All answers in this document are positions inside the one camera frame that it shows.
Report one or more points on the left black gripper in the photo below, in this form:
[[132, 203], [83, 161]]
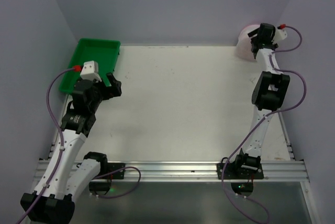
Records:
[[110, 87]]

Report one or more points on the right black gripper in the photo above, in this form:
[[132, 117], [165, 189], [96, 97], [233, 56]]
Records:
[[258, 43]]

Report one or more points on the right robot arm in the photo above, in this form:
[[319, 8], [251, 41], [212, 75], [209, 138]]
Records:
[[267, 97]]

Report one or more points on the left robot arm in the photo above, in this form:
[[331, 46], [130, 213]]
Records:
[[53, 199]]

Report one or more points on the green plastic tray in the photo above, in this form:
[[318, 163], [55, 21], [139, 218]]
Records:
[[99, 54]]

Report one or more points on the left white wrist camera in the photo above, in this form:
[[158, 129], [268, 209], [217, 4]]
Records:
[[88, 71]]

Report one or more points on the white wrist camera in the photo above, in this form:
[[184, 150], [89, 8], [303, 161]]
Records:
[[280, 34], [88, 71]]

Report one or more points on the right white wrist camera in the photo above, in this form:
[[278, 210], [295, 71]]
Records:
[[280, 34]]

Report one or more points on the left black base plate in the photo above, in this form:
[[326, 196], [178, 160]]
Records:
[[115, 173]]

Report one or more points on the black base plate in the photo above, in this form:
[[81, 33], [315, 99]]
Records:
[[115, 173], [226, 170]]

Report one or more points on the aluminium front rail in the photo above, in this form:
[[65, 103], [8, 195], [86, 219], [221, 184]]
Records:
[[208, 171]]

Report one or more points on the aluminium rail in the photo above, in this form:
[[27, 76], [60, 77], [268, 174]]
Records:
[[276, 145], [208, 171]]

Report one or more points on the aluminium right side rail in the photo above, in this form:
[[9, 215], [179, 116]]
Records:
[[276, 145]]

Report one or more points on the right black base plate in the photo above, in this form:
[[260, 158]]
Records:
[[226, 170]]

